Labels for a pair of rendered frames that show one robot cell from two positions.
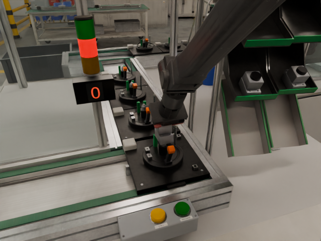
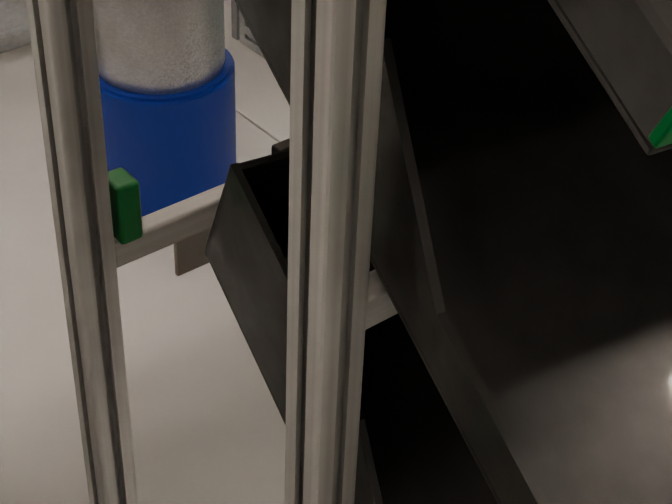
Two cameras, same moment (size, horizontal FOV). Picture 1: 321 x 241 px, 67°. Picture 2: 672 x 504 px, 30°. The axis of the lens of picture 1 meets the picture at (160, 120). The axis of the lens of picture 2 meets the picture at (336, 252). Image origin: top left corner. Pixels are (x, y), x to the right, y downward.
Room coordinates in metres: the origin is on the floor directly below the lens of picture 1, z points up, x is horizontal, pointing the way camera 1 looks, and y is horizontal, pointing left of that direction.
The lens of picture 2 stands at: (0.45, -0.07, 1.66)
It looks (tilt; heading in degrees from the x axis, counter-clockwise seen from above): 38 degrees down; 337
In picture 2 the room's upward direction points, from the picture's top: 3 degrees clockwise
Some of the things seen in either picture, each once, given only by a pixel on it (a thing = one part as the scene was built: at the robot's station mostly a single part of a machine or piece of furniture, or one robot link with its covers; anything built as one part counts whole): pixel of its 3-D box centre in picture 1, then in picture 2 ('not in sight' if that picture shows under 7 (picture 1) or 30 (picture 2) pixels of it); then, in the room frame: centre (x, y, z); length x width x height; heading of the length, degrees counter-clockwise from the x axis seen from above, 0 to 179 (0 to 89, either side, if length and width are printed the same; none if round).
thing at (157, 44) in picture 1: (172, 41); not in sight; (2.08, -0.10, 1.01); 0.24 x 0.24 x 0.13; 18
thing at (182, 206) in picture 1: (182, 209); not in sight; (0.44, -0.06, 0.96); 0.04 x 0.04 x 0.02
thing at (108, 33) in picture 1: (93, 25); not in sight; (5.92, 1.55, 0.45); 2.50 x 0.92 x 0.91; 102
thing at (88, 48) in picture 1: (88, 46); not in sight; (0.70, 0.21, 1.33); 0.05 x 0.05 x 0.05
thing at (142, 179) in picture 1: (163, 159); not in sight; (0.65, -0.01, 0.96); 0.24 x 0.24 x 0.02; 18
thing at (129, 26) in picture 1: (127, 25); not in sight; (6.18, 0.81, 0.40); 0.61 x 0.41 x 0.22; 100
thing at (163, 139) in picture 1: (162, 128); not in sight; (0.65, -0.01, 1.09); 0.08 x 0.04 x 0.07; 17
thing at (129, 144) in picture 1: (129, 146); not in sight; (0.71, 0.11, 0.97); 0.05 x 0.05 x 0.04; 18
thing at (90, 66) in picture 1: (90, 63); not in sight; (0.70, 0.21, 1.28); 0.05 x 0.05 x 0.05
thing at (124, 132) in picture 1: (144, 112); not in sight; (0.89, 0.07, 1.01); 0.24 x 0.24 x 0.13; 18
